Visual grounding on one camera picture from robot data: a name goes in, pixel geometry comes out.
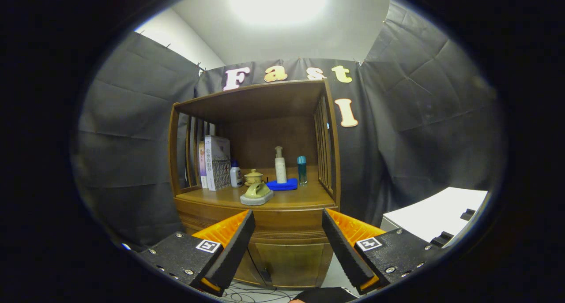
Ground white patterned book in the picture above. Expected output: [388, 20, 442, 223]
[204, 135, 231, 191]

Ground green handled sponge brush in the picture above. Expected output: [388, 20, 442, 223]
[240, 182, 274, 206]

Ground wooden cabinet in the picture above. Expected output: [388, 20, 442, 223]
[167, 79, 341, 290]

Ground wooden countertop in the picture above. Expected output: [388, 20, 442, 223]
[176, 181, 336, 210]

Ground wooden cabinet door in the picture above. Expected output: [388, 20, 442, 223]
[234, 241, 270, 287]
[247, 241, 334, 289]

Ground purple and white book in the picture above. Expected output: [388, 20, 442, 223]
[198, 141, 208, 189]

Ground white bottle with blue cap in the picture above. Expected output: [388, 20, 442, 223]
[230, 160, 243, 188]

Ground black backdrop cloth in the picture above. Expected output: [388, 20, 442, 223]
[71, 1, 506, 251]

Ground yellow lidded teacup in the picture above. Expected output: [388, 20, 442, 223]
[244, 169, 264, 187]

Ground black floor cables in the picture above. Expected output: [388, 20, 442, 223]
[221, 279, 301, 303]

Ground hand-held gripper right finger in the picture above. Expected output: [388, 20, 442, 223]
[321, 208, 445, 295]

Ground blue folded cloth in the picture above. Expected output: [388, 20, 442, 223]
[266, 178, 298, 191]

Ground wooden drawer with black knob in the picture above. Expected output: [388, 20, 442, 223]
[174, 197, 338, 246]

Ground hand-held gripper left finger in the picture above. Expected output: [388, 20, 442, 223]
[136, 209, 256, 297]

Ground white pump bottle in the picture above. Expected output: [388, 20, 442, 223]
[275, 146, 287, 184]

